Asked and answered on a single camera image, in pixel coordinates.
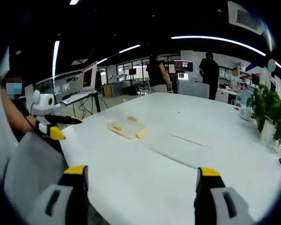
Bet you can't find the green potted plant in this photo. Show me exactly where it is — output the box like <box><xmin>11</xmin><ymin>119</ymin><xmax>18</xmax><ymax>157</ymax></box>
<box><xmin>246</xmin><ymin>83</ymin><xmax>281</xmax><ymax>146</ymax></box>

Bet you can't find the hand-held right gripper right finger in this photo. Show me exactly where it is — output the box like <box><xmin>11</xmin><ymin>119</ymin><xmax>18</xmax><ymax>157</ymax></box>
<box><xmin>193</xmin><ymin>166</ymin><xmax>256</xmax><ymax>225</ymax></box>

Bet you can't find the black wrist strap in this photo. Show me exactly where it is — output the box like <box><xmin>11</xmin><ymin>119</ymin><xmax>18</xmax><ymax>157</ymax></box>
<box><xmin>25</xmin><ymin>114</ymin><xmax>39</xmax><ymax>131</ymax></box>

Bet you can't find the white round bottle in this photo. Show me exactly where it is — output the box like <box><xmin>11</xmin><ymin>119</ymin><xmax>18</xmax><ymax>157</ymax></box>
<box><xmin>238</xmin><ymin>90</ymin><xmax>255</xmax><ymax>121</ymax></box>

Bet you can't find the ceiling air conditioner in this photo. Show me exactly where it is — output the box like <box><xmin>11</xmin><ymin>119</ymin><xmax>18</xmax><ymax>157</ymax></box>
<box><xmin>227</xmin><ymin>0</ymin><xmax>266</xmax><ymax>36</ymax></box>

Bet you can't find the grey chair back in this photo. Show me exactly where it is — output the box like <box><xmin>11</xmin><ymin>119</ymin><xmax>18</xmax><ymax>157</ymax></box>
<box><xmin>178</xmin><ymin>81</ymin><xmax>210</xmax><ymax>99</ymax></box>

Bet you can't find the white laptop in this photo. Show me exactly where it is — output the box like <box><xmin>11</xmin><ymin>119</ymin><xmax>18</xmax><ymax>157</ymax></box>
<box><xmin>61</xmin><ymin>61</ymin><xmax>98</xmax><ymax>105</ymax></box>

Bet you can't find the clear box with plastic buckle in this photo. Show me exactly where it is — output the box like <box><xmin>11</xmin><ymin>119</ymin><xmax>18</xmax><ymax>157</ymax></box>
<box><xmin>107</xmin><ymin>115</ymin><xmax>149</xmax><ymax>141</ymax></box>

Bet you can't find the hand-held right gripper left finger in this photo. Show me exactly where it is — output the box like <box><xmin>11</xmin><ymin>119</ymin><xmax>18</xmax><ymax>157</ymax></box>
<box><xmin>30</xmin><ymin>165</ymin><xmax>90</xmax><ymax>225</ymax></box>

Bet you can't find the wall screen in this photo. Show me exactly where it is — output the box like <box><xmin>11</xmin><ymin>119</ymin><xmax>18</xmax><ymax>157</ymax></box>
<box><xmin>174</xmin><ymin>60</ymin><xmax>193</xmax><ymax>72</ymax></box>

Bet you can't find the ceiling light strip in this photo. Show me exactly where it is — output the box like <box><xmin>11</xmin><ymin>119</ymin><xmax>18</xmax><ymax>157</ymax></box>
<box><xmin>52</xmin><ymin>40</ymin><xmax>61</xmax><ymax>77</ymax></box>
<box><xmin>170</xmin><ymin>35</ymin><xmax>267</xmax><ymax>57</ymax></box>
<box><xmin>118</xmin><ymin>44</ymin><xmax>141</xmax><ymax>54</ymax></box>

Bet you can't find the wooden cabinet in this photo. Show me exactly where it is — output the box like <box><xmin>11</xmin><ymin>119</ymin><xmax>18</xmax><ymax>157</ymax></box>
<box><xmin>101</xmin><ymin>83</ymin><xmax>123</xmax><ymax>98</ymax></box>

